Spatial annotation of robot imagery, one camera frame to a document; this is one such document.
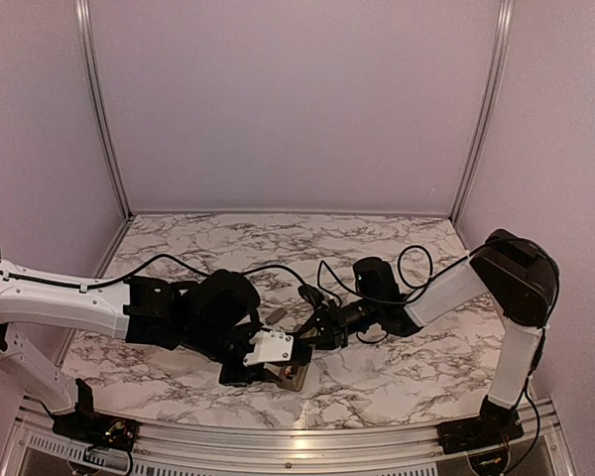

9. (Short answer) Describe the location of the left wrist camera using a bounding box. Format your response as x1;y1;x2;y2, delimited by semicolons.
243;329;294;367

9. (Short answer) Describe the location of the aluminium frame post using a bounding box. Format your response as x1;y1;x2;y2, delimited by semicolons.
74;0;133;221
449;0;515;226

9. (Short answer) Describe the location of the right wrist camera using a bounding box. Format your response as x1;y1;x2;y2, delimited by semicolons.
297;284;324;308

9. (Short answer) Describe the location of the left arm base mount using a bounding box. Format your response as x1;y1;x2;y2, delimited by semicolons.
52;379;139;451

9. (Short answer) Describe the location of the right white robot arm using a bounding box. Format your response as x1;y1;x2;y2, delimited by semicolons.
294;229;560;444

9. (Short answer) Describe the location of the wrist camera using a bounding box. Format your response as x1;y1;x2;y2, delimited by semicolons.
243;329;294;367
297;284;324;308

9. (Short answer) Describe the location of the grey battery cover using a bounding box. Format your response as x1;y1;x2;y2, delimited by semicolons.
267;308;287;323

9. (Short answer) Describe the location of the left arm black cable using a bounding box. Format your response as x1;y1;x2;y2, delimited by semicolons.
0;254;308;328

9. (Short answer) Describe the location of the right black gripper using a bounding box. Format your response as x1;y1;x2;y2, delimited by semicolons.
296;297;382;350

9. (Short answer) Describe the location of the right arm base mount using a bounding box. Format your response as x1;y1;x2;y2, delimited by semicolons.
437;416;525;454

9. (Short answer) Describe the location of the front aluminium rail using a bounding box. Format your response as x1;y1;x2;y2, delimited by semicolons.
0;398;576;475

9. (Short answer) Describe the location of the right aluminium frame post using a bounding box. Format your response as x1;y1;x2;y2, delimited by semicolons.
449;0;515;226

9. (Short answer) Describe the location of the grey remote control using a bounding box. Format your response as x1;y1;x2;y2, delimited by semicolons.
265;364;309;392

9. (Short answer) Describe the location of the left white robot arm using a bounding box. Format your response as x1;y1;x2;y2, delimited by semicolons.
0;249;312;441

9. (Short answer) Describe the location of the left aluminium frame post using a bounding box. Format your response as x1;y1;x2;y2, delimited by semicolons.
74;0;133;221

